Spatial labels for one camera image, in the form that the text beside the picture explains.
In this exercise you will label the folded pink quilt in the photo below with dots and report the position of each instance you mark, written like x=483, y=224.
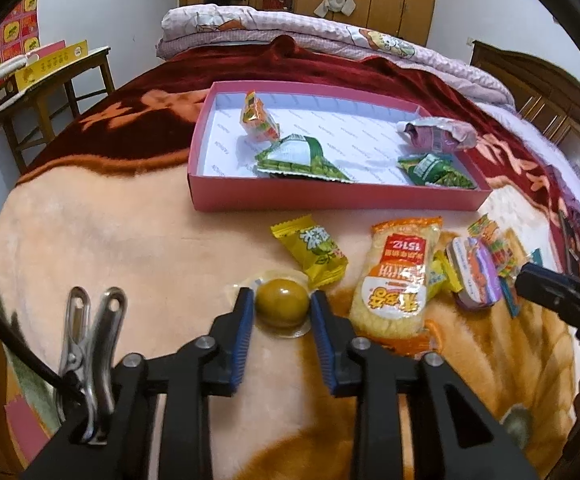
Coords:
x=320, y=35

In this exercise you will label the white paper roll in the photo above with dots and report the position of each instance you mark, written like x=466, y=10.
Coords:
x=10, y=66

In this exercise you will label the red yellow patterned wall sheet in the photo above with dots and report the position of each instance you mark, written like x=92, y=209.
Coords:
x=0, y=45

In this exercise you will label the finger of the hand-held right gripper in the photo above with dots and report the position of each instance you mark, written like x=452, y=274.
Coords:
x=559, y=295

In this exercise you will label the yellow cardboard box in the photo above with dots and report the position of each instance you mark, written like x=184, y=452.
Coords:
x=45, y=66

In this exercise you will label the large green pea packet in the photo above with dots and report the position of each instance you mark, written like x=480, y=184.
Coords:
x=295, y=157

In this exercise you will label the round olive-green sweet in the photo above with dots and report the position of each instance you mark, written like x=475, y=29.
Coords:
x=280, y=305

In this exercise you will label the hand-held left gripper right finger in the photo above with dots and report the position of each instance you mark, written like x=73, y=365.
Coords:
x=326, y=345

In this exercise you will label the pink cardboard box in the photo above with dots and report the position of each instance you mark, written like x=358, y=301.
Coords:
x=320, y=195

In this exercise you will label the small green pea packet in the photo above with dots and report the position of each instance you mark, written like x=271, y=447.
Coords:
x=432, y=170

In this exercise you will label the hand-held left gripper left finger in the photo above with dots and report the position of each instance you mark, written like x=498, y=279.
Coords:
x=242, y=330

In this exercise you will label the wooden headboard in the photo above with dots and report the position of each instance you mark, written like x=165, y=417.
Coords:
x=544, y=90

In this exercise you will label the wooden stool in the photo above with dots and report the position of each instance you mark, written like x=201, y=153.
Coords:
x=60, y=77

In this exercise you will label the burger gummy packet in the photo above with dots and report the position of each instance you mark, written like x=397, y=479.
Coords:
x=257, y=117

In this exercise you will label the metal spring clip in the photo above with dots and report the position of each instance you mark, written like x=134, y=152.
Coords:
x=92, y=340

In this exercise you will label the orange noodle snack packet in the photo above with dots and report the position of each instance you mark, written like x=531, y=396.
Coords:
x=394, y=285

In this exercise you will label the clear packet with blue edge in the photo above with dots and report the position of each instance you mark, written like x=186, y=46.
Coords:
x=508, y=300

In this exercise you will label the purple snack pack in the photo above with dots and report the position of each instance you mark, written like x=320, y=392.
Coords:
x=474, y=275

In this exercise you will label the black phone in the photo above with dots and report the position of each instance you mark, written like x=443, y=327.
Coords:
x=571, y=245

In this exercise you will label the pink drink pouch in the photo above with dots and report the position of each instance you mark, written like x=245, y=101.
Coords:
x=434, y=132

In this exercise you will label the rainbow candy strip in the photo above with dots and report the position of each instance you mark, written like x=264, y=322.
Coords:
x=492, y=245

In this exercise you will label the yellow candy packet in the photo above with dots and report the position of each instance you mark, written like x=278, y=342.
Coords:
x=310, y=252
x=439, y=275

